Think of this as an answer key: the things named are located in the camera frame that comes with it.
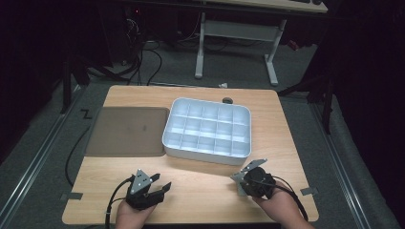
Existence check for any desk with white legs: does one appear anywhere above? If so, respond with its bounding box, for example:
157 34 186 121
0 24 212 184
193 0 330 87

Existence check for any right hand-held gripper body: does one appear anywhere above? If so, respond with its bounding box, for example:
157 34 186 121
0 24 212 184
229 158 277 201

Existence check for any left hand-held gripper cable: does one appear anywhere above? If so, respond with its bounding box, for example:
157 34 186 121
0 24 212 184
104 176 135 229

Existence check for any grey tape piece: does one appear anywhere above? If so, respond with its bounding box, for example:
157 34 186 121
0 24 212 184
300 187 320 197
59 192 84 201

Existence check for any bundle of black cables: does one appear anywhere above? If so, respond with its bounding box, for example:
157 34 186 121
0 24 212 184
122 17 164 87

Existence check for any person's right hand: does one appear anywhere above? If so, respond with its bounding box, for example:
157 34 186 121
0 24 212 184
251 179 306 225

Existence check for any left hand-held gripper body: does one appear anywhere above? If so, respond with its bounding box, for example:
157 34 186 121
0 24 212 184
125 168 165 211

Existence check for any white divided storage box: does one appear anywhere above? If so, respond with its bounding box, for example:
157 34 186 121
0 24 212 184
161 97 253 166

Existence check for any metal floor rail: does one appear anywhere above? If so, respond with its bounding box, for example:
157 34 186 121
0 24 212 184
0 90 82 225
309 101 373 229

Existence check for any black floor cable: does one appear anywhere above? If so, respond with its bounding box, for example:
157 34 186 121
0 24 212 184
64 125 92 188

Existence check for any brown mat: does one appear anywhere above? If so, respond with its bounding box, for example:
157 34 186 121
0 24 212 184
84 106 171 157

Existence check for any dark computer tower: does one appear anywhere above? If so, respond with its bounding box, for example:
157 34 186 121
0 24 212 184
103 4 146 66

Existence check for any black metal stand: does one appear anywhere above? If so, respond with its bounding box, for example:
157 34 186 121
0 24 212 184
59 52 92 115
277 71 336 135

